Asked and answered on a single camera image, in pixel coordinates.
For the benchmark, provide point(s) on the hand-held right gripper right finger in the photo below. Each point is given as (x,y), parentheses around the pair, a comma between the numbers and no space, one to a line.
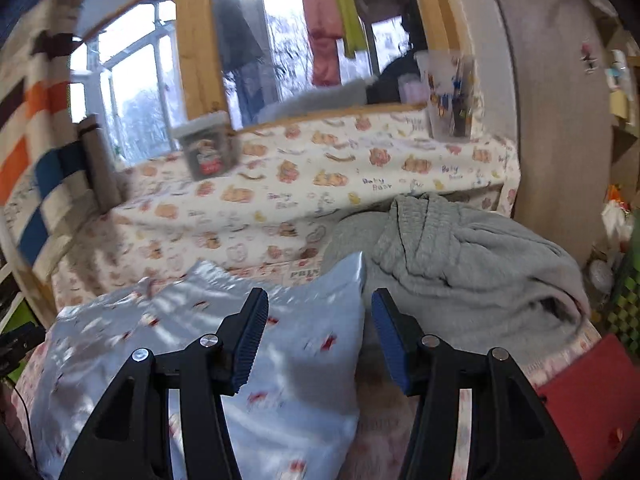
(387,345)

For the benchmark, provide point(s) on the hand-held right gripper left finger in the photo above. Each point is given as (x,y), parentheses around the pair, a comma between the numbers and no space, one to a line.
(252,340)

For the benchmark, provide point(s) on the light blue satin pants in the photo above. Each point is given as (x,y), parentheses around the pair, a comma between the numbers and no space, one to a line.
(300,360)

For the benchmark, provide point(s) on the white shelf unit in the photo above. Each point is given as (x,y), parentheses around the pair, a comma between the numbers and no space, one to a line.
(10,290)

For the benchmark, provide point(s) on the pink patchwork print bedsheet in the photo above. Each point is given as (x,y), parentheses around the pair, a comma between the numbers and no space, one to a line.
(380,435)

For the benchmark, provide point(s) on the grey fleece blanket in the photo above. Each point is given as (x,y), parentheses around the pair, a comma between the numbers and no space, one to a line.
(475,280)

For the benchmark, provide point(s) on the cream bear print sheet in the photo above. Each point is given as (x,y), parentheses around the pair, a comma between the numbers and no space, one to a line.
(300,195)

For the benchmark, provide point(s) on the white lidded plastic jar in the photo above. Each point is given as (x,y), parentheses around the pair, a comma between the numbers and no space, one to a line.
(207,152)

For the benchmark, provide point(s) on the steel thermos bottle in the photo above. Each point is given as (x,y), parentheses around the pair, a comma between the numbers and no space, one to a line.
(100,165)

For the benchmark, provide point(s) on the red plastic panel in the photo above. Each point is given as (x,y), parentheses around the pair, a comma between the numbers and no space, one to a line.
(590,400)

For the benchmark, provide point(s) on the striped curtain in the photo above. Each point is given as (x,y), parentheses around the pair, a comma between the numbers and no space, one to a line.
(30,110)

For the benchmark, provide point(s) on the green checkered basket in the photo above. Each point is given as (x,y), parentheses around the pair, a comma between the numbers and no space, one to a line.
(625,305)

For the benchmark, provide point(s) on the clear plastic cup with pens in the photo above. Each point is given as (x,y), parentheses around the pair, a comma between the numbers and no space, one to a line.
(445,105)

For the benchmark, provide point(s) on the dark hanging garment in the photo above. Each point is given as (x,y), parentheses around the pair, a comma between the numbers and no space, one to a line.
(240,45)

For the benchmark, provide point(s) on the green hanging cloth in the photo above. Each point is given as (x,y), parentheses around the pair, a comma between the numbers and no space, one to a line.
(352,25)

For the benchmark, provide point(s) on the wooden shelf with clutter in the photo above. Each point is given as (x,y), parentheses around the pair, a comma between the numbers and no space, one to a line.
(622,125)

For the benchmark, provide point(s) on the pink hanging cloth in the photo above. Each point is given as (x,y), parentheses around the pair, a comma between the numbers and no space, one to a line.
(322,25)

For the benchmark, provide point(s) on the wooden post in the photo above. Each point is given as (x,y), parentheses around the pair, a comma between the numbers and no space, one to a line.
(200,50)

